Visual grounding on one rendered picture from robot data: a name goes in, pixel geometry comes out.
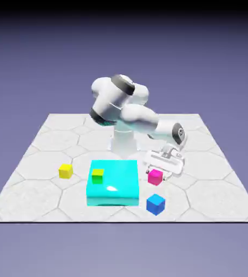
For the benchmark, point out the small green cube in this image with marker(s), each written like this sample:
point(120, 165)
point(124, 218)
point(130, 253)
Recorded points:
point(97, 176)

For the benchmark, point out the large cyan box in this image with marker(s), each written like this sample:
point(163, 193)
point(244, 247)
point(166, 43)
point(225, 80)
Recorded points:
point(113, 184)

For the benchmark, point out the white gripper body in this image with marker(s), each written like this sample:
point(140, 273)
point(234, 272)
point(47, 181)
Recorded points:
point(163, 162)

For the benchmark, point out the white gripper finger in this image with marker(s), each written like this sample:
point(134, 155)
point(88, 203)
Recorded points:
point(147, 171)
point(166, 176)

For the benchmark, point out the small blue cube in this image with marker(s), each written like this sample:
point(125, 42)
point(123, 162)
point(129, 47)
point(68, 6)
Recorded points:
point(155, 204)

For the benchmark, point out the small yellow cube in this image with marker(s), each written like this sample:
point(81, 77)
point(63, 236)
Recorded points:
point(65, 171)

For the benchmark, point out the small magenta cube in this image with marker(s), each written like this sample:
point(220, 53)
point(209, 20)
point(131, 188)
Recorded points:
point(155, 177)

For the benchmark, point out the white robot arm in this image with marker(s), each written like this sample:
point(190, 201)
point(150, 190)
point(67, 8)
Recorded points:
point(115, 101)

